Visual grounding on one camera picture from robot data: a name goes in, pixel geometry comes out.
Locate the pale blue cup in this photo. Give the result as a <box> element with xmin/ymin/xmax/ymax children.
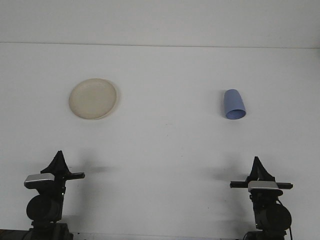
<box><xmin>223</xmin><ymin>88</ymin><xmax>247</xmax><ymax>121</ymax></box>

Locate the pale round plate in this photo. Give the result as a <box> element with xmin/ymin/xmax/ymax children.
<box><xmin>68</xmin><ymin>77</ymin><xmax>121</xmax><ymax>121</ymax></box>

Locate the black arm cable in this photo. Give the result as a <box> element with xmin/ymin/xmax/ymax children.
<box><xmin>276</xmin><ymin>197</ymin><xmax>294</xmax><ymax>240</ymax></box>

